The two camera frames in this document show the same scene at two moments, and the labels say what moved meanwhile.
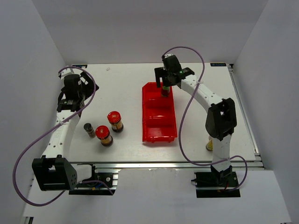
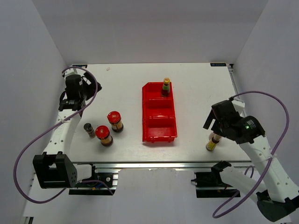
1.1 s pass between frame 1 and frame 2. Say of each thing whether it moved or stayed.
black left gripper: stayed
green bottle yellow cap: stayed
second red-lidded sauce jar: stayed
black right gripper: moved
